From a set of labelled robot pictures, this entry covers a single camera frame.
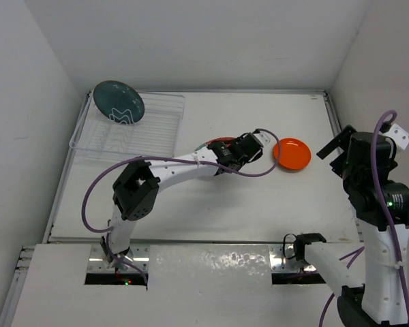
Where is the red plate with teal flower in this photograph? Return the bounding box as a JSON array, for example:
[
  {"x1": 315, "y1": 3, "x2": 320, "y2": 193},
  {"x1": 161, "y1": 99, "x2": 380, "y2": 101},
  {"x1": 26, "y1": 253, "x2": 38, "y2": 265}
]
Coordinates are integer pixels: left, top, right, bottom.
[{"x1": 194, "y1": 137, "x2": 235, "y2": 151}]

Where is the orange plastic plate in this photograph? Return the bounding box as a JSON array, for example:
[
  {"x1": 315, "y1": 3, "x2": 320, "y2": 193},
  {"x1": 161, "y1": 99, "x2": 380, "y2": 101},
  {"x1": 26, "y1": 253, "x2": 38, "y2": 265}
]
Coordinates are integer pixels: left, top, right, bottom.
[{"x1": 273, "y1": 138, "x2": 312, "y2": 170}]

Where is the dark green rimmed plate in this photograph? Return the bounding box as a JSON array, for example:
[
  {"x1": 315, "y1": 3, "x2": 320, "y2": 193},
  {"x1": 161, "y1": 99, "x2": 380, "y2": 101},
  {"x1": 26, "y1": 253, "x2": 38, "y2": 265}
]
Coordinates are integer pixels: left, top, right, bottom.
[{"x1": 93, "y1": 80, "x2": 145, "y2": 125}]

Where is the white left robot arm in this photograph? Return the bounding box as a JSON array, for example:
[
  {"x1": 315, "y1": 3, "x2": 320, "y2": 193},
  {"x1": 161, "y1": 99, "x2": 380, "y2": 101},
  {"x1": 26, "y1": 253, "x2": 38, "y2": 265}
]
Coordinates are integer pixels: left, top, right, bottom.
[{"x1": 101, "y1": 130, "x2": 267, "y2": 263}]

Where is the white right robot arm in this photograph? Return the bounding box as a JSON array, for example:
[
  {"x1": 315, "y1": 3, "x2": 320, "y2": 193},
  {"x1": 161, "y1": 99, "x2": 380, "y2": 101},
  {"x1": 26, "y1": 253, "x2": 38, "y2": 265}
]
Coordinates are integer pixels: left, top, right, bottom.
[{"x1": 294, "y1": 124, "x2": 409, "y2": 326}]

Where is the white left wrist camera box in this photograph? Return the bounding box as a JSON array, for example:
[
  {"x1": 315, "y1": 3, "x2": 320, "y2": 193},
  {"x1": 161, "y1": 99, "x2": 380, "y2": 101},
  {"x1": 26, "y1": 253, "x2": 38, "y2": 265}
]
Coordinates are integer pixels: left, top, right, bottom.
[{"x1": 253, "y1": 129, "x2": 271, "y2": 147}]

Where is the white wire dish rack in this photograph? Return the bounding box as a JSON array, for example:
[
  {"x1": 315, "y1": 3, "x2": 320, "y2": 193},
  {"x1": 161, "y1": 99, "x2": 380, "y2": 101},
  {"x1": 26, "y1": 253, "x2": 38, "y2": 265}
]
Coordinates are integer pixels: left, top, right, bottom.
[{"x1": 69, "y1": 91, "x2": 185, "y2": 164}]

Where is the thin black cable right base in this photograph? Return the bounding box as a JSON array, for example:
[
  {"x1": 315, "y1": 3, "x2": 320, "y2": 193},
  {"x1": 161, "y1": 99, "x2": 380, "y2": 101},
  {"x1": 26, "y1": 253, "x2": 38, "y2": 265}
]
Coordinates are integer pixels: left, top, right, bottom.
[{"x1": 281, "y1": 232, "x2": 303, "y2": 265}]

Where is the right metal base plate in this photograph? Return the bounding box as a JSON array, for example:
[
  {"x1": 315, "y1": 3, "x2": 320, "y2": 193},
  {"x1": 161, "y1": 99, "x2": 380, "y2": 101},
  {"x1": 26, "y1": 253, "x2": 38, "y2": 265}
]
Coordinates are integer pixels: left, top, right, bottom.
[{"x1": 267, "y1": 243, "x2": 334, "y2": 274}]

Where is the metal base plate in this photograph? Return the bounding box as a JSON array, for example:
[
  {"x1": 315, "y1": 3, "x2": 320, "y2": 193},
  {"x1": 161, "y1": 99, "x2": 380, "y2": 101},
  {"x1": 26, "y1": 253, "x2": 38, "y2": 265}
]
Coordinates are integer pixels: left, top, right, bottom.
[
  {"x1": 87, "y1": 245, "x2": 150, "y2": 274},
  {"x1": 267, "y1": 243, "x2": 334, "y2": 274}
]

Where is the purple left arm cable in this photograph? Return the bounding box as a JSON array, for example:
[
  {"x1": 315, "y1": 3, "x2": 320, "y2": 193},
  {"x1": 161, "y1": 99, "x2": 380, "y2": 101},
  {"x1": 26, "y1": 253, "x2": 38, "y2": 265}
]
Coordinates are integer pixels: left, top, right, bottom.
[{"x1": 81, "y1": 127, "x2": 282, "y2": 283}]

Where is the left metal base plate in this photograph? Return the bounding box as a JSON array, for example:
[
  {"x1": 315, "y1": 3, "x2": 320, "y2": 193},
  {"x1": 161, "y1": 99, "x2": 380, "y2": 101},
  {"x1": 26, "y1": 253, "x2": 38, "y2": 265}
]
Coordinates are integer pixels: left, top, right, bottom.
[{"x1": 87, "y1": 245, "x2": 150, "y2": 274}]

